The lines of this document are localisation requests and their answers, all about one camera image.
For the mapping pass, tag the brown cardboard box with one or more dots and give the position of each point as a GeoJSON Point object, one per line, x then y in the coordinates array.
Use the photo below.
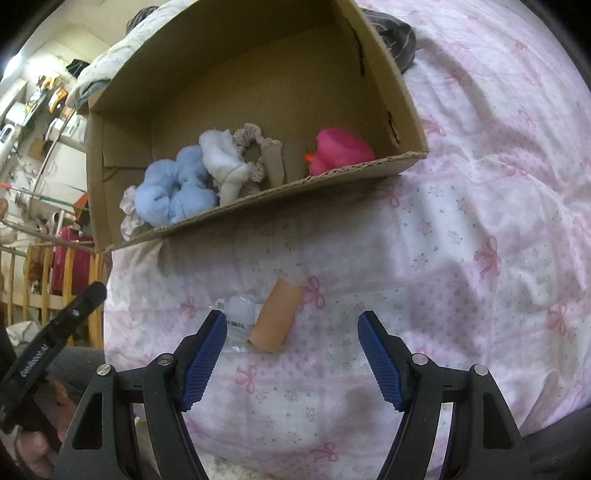
{"type": "Point", "coordinates": [292, 68]}

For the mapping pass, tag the clear plastic labelled bag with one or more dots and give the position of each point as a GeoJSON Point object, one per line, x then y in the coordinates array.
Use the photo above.
{"type": "Point", "coordinates": [241, 313]}

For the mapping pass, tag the beige small sock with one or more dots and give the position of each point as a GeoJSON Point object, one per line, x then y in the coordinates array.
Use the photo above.
{"type": "Point", "coordinates": [272, 153]}

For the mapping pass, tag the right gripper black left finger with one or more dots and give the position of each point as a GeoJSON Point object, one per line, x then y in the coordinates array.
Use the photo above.
{"type": "Point", "coordinates": [101, 442]}

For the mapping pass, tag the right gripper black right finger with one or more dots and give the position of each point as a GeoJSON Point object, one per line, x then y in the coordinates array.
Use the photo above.
{"type": "Point", "coordinates": [484, 441]}

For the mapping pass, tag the pink rubber toy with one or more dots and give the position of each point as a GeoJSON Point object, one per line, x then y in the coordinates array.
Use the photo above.
{"type": "Point", "coordinates": [336, 148]}

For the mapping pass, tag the white sock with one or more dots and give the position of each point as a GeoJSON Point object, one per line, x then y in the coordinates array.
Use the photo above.
{"type": "Point", "coordinates": [223, 161]}

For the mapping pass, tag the beige lace scrunchie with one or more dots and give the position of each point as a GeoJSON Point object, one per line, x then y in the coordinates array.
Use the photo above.
{"type": "Point", "coordinates": [251, 143]}

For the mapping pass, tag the wooden stair railing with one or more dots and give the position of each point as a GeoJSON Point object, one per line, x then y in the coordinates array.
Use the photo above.
{"type": "Point", "coordinates": [44, 267]}

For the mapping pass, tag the dark striped cloth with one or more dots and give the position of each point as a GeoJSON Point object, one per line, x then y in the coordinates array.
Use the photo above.
{"type": "Point", "coordinates": [398, 36]}

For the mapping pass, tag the pink patterned quilt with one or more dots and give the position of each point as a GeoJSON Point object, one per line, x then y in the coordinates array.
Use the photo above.
{"type": "Point", "coordinates": [478, 254]}

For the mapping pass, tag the cream white scrunchie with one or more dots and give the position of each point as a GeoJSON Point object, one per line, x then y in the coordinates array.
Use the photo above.
{"type": "Point", "coordinates": [131, 224]}

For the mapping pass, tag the light blue fluffy scrunchie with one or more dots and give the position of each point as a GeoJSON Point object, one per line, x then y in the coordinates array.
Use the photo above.
{"type": "Point", "coordinates": [173, 190]}

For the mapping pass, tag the white floral duvet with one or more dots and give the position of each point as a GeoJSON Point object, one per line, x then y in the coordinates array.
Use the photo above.
{"type": "Point", "coordinates": [141, 27]}

